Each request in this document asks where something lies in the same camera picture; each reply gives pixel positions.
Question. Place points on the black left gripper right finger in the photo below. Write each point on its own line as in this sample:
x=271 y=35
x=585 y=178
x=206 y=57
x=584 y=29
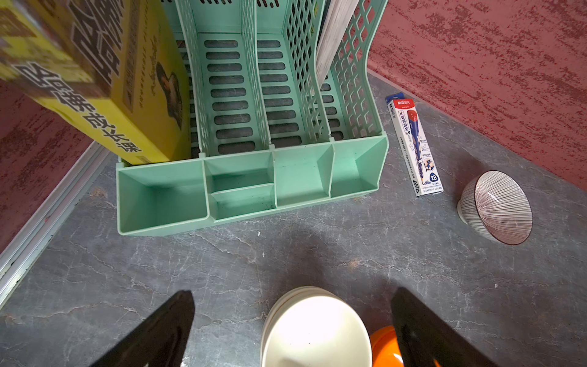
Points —
x=426 y=340

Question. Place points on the cream bowl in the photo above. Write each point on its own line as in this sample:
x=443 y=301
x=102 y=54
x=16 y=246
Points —
x=310 y=326

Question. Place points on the mint green file organizer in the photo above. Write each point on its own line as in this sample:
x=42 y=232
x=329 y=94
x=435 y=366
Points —
x=266 y=137

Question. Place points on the yellow book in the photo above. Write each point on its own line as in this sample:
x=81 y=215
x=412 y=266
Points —
x=111 y=69

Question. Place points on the white papers in organizer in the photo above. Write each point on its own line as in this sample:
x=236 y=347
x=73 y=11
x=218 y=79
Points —
x=336 y=18

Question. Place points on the striped bowl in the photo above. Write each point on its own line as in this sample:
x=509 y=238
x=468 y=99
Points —
x=496 y=207

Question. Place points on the orange bowl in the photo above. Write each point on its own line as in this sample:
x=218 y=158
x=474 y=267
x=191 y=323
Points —
x=385 y=349

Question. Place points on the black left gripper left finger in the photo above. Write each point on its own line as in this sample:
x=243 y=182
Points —
x=160 y=340

